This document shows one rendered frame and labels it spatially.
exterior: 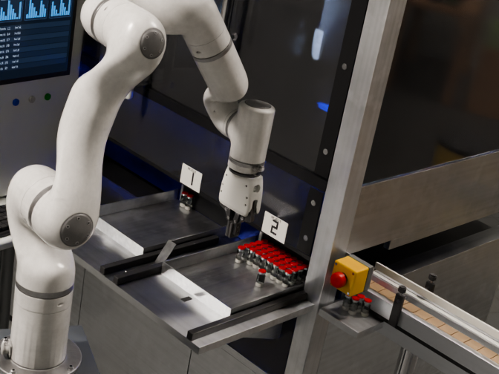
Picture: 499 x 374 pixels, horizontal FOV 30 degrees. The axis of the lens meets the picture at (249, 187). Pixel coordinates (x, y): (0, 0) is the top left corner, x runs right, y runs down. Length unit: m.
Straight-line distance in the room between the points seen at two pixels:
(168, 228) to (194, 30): 0.91
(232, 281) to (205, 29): 0.80
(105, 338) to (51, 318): 1.22
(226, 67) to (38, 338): 0.68
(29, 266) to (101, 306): 1.24
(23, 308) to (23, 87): 1.00
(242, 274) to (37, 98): 0.85
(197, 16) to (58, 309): 0.66
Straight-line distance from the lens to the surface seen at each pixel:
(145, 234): 2.62
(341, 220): 2.32
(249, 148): 2.10
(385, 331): 2.45
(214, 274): 2.47
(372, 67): 2.19
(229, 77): 1.98
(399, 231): 2.58
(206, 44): 1.92
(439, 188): 2.66
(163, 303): 2.31
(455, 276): 2.99
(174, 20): 1.88
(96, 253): 2.49
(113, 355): 3.18
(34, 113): 2.89
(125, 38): 1.75
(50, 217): 1.82
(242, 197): 2.15
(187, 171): 2.68
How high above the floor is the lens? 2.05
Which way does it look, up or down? 23 degrees down
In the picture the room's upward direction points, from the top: 11 degrees clockwise
